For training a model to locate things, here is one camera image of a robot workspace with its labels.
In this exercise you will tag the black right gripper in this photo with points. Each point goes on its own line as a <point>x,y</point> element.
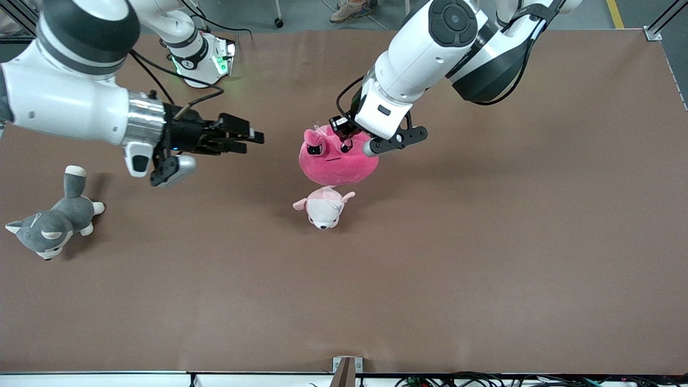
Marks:
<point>187,134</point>

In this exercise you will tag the aluminium frame profile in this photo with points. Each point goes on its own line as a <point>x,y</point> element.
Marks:
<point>661,24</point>
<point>24,16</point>

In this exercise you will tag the pale pink white plush puppy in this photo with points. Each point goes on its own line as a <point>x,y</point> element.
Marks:
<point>324,209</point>

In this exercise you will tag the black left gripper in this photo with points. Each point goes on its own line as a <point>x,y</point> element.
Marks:
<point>344,128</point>

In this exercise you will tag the hot pink round plush toy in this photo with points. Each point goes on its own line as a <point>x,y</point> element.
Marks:
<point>336,164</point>

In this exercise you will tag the person's beige shoe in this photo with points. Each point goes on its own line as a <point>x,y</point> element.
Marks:
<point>352,9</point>

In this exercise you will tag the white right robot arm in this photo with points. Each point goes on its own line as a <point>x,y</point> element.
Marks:
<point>64,97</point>

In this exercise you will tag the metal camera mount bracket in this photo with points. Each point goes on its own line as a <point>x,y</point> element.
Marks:
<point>346,371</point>

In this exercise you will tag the grey white plush husky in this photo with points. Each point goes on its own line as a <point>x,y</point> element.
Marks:
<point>54,223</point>

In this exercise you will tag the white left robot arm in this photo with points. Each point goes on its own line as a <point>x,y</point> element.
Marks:
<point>430,48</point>

